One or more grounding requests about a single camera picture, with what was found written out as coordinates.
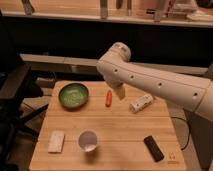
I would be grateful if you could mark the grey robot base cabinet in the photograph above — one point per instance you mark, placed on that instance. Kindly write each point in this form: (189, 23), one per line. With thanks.
(202, 136)

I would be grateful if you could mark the beige sponge block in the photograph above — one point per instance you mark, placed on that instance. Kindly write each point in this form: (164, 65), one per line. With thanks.
(56, 142)

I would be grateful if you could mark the green ceramic bowl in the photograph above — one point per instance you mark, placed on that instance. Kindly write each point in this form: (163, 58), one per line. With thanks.
(73, 95)

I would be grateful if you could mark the black chair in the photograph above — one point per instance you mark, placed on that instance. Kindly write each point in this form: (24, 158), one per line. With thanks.
(16, 83)

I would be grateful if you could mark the orange carrot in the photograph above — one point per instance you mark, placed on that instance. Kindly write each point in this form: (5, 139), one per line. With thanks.
(108, 99)

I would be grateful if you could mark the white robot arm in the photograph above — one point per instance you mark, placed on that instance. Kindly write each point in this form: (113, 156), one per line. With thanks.
(194, 94)

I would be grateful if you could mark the black remote control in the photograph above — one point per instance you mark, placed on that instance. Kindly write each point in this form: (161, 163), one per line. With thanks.
(153, 148)

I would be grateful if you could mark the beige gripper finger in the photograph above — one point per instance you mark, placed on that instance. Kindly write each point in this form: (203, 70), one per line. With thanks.
(120, 92)

